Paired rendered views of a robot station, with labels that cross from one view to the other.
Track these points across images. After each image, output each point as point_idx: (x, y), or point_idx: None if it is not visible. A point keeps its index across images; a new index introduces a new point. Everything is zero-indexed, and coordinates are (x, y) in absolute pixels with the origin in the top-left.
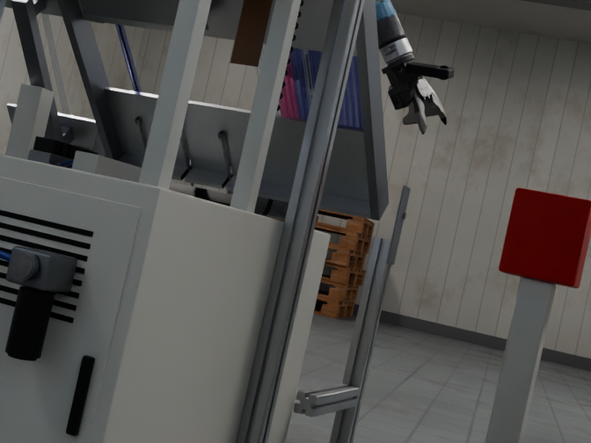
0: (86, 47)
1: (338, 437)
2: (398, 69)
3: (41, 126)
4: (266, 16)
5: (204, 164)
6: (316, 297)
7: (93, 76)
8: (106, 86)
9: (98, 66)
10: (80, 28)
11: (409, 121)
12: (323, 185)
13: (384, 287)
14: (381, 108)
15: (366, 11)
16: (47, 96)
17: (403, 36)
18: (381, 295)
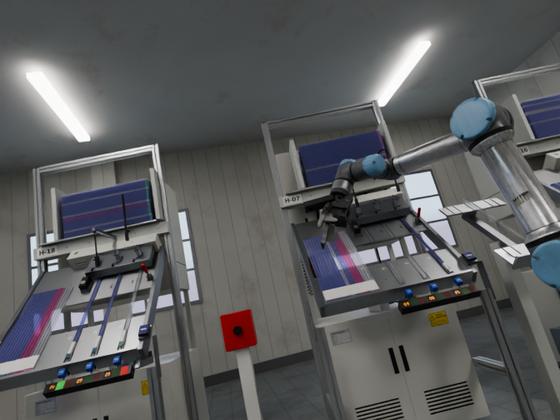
0: (433, 239)
1: None
2: (342, 198)
3: (501, 261)
4: (311, 268)
5: None
6: None
7: (441, 248)
8: (447, 247)
9: (440, 242)
10: (428, 234)
11: (332, 239)
12: (304, 313)
13: (320, 353)
14: (307, 271)
15: (298, 250)
16: (493, 246)
17: None
18: (321, 357)
